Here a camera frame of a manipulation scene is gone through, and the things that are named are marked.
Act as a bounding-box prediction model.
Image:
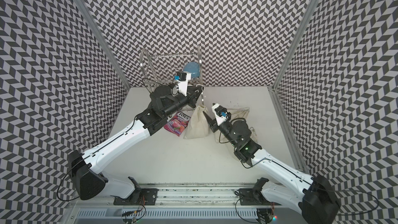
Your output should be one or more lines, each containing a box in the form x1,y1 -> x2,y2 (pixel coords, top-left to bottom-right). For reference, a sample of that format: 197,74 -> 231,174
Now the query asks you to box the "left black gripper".
162,84 -> 204,118

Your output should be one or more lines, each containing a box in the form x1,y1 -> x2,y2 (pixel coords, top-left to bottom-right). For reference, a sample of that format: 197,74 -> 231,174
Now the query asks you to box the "beige drawstring bag front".
214,107 -> 258,150

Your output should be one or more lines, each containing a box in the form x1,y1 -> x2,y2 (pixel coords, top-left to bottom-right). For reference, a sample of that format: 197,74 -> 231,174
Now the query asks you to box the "beige cloth bag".
183,103 -> 209,140

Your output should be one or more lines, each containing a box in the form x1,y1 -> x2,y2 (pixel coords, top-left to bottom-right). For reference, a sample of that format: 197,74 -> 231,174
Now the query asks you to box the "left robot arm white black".
67,83 -> 203,200

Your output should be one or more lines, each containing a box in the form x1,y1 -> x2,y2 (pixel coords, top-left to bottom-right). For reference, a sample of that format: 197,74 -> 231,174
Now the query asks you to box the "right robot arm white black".
204,112 -> 341,224

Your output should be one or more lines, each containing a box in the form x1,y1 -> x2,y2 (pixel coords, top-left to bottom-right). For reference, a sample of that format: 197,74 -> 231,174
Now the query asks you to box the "blue bowl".
183,62 -> 201,79

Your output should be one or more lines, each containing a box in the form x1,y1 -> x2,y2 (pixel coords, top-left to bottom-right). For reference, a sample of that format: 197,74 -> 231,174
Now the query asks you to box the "pink candy packet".
164,112 -> 191,136

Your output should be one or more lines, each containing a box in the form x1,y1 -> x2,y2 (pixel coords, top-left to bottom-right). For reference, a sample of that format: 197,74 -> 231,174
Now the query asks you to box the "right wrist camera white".
211,103 -> 231,126

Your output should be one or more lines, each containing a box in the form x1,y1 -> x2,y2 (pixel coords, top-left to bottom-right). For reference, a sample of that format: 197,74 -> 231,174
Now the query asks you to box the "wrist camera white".
174,71 -> 191,96
211,103 -> 231,126

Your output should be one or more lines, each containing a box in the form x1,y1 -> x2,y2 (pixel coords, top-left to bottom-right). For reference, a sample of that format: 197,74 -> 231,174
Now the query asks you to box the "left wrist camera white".
174,71 -> 191,96

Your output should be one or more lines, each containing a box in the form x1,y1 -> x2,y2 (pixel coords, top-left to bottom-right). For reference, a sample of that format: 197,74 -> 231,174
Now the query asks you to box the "metal wire dish rack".
139,46 -> 203,92

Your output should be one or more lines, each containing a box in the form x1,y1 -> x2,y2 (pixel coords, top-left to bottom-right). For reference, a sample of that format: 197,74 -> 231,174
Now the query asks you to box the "aluminium rail frame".
61,184 -> 308,224

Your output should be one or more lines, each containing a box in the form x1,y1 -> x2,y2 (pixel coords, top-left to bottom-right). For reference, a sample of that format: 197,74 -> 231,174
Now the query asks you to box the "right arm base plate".
235,177 -> 271,206

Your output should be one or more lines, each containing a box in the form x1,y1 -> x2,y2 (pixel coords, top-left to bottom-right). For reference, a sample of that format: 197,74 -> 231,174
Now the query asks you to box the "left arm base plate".
114,176 -> 159,206

